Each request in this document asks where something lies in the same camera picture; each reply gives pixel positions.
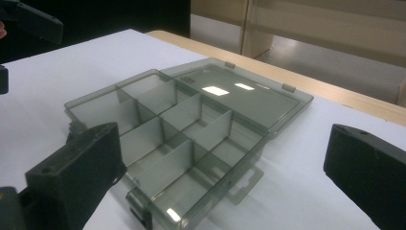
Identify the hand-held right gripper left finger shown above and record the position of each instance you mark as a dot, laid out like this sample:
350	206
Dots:
76	166

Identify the white board sheet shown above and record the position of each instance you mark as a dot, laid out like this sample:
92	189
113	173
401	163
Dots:
303	185

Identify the black curtain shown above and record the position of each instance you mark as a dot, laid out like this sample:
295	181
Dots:
111	16

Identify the transparent grey compartment box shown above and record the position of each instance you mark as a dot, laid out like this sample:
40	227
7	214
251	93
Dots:
178	115

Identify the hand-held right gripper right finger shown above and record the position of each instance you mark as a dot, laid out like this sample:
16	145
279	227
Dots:
370	169

